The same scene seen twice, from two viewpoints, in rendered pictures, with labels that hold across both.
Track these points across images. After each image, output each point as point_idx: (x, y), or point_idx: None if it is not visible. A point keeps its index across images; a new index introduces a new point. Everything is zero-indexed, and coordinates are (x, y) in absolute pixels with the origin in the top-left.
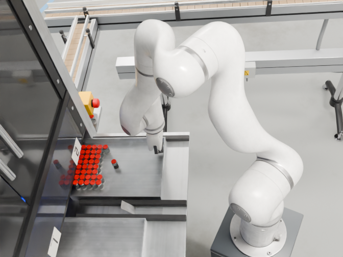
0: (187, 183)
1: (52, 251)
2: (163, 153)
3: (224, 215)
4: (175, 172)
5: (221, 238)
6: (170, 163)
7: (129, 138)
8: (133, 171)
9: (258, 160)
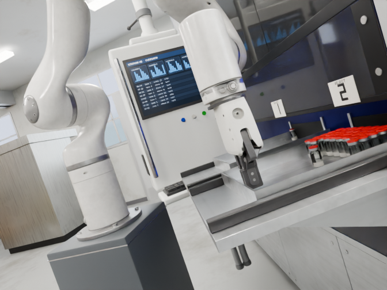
0: (195, 203)
1: (274, 108)
2: (241, 183)
3: (146, 217)
4: (217, 201)
5: (152, 207)
6: (232, 201)
7: (328, 163)
8: (285, 175)
9: (66, 86)
